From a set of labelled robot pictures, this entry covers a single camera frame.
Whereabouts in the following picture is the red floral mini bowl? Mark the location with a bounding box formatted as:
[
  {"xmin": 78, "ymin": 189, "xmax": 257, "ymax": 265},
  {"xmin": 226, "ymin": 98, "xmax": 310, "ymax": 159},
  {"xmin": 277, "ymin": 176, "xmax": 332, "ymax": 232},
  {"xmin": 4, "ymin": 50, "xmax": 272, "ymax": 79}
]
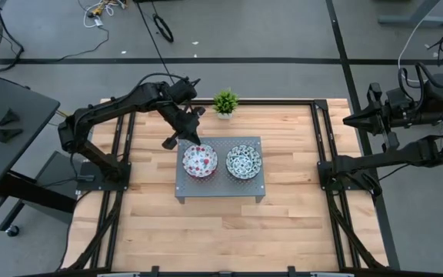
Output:
[{"xmin": 182, "ymin": 142, "xmax": 219, "ymax": 179}]

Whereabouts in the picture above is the white cable bundle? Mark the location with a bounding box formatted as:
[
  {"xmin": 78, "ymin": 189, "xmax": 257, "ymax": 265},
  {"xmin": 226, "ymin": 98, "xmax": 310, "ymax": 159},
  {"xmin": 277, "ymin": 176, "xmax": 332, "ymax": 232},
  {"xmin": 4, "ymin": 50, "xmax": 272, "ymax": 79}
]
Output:
[{"xmin": 82, "ymin": 0, "xmax": 128, "ymax": 29}]

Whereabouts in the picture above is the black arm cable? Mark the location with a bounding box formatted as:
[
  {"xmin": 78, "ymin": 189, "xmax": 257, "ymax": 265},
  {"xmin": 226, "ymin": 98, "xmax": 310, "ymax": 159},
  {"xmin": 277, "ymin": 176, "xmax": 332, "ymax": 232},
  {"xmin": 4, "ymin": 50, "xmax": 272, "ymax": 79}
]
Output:
[
  {"xmin": 135, "ymin": 72, "xmax": 202, "ymax": 88},
  {"xmin": 397, "ymin": 61, "xmax": 438, "ymax": 112}
]

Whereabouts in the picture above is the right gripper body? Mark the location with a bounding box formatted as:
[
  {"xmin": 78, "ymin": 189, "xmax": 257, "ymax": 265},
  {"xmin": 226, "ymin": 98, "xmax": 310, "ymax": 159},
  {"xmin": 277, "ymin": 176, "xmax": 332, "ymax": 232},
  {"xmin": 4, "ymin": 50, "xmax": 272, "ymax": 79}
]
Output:
[{"xmin": 367, "ymin": 82, "xmax": 413, "ymax": 151}]

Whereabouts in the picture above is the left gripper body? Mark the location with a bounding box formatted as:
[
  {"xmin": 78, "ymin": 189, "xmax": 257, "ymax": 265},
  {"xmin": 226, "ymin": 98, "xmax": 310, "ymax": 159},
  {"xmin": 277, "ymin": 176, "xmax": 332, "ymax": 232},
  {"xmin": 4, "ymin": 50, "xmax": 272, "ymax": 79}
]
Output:
[{"xmin": 162, "ymin": 100, "xmax": 207, "ymax": 151}]

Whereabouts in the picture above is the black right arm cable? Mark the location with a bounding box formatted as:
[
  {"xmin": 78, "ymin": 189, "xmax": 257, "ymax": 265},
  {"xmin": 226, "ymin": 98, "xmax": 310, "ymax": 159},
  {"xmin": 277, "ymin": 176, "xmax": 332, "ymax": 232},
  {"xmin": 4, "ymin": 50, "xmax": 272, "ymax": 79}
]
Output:
[{"xmin": 397, "ymin": 61, "xmax": 438, "ymax": 112}]

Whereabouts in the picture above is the black wedge stand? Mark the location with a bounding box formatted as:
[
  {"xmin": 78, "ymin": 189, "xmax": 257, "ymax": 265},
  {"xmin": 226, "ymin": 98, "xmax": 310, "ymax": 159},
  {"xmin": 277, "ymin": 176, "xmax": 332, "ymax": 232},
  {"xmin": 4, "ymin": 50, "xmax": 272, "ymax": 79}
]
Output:
[
  {"xmin": 0, "ymin": 108, "xmax": 21, "ymax": 126},
  {"xmin": 0, "ymin": 128, "xmax": 25, "ymax": 145}
]

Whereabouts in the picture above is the teal floral mini bowl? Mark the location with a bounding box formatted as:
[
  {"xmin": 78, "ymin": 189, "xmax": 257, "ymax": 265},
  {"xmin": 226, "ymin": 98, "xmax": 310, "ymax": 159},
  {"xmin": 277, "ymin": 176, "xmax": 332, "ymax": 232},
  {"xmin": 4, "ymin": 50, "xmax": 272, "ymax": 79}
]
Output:
[{"xmin": 225, "ymin": 144, "xmax": 264, "ymax": 181}]

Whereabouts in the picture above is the black desk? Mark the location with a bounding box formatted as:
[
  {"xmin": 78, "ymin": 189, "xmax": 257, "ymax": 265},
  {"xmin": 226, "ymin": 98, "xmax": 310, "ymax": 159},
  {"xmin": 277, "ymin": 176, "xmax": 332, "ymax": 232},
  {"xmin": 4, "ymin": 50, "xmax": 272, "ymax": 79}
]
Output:
[{"xmin": 0, "ymin": 72, "xmax": 80, "ymax": 238}]

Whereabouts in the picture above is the black cable coil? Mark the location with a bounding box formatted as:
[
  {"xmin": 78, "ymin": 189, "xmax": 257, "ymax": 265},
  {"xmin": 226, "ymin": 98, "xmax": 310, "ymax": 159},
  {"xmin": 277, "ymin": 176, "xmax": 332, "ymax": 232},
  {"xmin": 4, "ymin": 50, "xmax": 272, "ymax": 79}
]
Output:
[{"xmin": 152, "ymin": 13, "xmax": 175, "ymax": 43}]

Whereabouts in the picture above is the grey perforated metal riser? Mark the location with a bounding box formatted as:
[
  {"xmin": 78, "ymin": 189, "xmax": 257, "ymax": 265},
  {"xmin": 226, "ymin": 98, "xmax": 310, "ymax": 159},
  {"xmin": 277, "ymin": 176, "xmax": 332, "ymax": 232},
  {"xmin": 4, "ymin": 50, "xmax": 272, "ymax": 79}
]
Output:
[{"xmin": 174, "ymin": 136, "xmax": 267, "ymax": 205}]

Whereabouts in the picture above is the yellow cable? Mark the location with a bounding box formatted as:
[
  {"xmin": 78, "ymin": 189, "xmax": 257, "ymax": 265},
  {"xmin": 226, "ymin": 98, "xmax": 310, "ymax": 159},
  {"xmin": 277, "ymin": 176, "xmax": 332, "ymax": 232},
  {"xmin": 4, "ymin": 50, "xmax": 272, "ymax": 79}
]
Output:
[{"xmin": 0, "ymin": 64, "xmax": 95, "ymax": 134}]

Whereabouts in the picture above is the long white cable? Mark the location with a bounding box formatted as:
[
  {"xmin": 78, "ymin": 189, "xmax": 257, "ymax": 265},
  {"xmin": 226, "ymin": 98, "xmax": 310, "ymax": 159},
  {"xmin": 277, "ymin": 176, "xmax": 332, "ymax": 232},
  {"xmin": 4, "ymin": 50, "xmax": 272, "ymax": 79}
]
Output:
[{"xmin": 397, "ymin": 0, "xmax": 443, "ymax": 84}]

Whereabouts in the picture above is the grey desk foot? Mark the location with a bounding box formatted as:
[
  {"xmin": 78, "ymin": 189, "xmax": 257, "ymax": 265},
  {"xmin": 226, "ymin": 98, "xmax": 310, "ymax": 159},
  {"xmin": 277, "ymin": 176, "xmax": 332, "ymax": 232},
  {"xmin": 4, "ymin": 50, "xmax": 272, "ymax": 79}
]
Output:
[{"xmin": 378, "ymin": 0, "xmax": 443, "ymax": 28}]

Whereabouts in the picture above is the green plant white pot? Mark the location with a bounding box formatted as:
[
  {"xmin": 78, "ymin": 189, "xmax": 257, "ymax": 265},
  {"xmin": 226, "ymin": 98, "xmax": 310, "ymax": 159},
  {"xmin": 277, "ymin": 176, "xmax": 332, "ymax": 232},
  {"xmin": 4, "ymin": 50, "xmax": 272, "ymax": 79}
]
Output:
[{"xmin": 212, "ymin": 87, "xmax": 241, "ymax": 121}]

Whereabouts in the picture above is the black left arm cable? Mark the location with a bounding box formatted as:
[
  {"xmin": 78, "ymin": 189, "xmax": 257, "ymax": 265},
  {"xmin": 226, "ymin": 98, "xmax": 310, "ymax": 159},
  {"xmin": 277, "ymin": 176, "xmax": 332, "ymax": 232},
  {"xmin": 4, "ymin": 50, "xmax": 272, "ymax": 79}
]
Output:
[{"xmin": 135, "ymin": 72, "xmax": 202, "ymax": 88}]

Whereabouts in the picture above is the thin black cable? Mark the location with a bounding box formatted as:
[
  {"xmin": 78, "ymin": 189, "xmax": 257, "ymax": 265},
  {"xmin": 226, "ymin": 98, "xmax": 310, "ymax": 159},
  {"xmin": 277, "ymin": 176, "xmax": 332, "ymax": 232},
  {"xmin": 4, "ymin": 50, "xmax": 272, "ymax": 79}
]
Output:
[{"xmin": 135, "ymin": 0, "xmax": 176, "ymax": 84}]

